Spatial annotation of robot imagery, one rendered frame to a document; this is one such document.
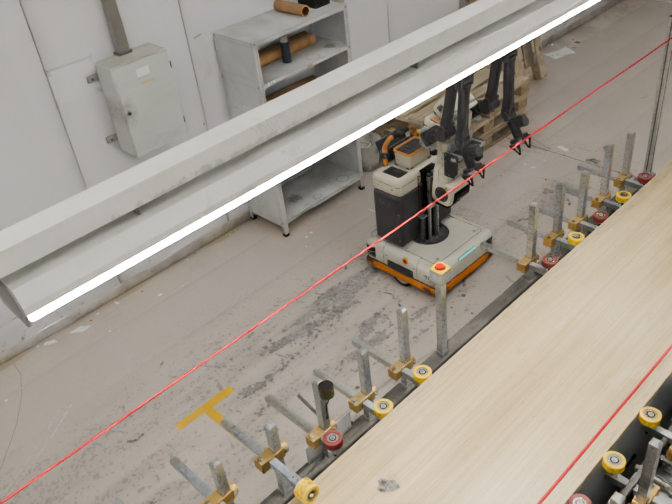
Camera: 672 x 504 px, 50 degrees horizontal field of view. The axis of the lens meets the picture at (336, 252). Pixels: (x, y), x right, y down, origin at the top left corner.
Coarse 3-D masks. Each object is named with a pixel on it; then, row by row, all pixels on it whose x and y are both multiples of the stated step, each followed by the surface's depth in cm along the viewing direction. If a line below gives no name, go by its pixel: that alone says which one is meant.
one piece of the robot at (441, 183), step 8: (472, 112) 437; (424, 120) 429; (432, 120) 425; (440, 120) 424; (456, 120) 426; (456, 128) 429; (440, 144) 437; (448, 144) 433; (440, 152) 442; (448, 152) 436; (440, 160) 445; (440, 168) 445; (464, 168) 452; (440, 176) 446; (456, 176) 450; (432, 184) 455; (440, 184) 449; (448, 184) 446; (456, 184) 447; (464, 184) 452; (432, 192) 458; (440, 192) 452; (440, 200) 456; (448, 200) 451
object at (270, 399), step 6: (270, 396) 311; (270, 402) 309; (276, 402) 308; (276, 408) 307; (282, 408) 304; (288, 408) 304; (282, 414) 306; (288, 414) 301; (294, 414) 301; (294, 420) 299; (300, 420) 298; (300, 426) 298; (306, 426) 295; (312, 426) 295; (306, 432) 296; (336, 450) 285
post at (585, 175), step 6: (582, 174) 385; (588, 174) 384; (582, 180) 387; (588, 180) 387; (582, 186) 389; (588, 186) 390; (582, 192) 391; (582, 198) 393; (582, 204) 395; (582, 210) 397; (582, 216) 399
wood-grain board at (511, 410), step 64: (640, 192) 401; (576, 256) 360; (640, 256) 355; (512, 320) 328; (576, 320) 323; (640, 320) 319; (448, 384) 300; (512, 384) 297; (576, 384) 293; (384, 448) 277; (448, 448) 274; (512, 448) 271; (576, 448) 268
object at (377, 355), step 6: (354, 342) 334; (360, 342) 334; (366, 348) 330; (372, 348) 330; (372, 354) 328; (378, 354) 326; (384, 354) 326; (378, 360) 326; (384, 360) 323; (390, 360) 322; (402, 372) 316; (408, 372) 315; (408, 378) 315; (420, 384) 310
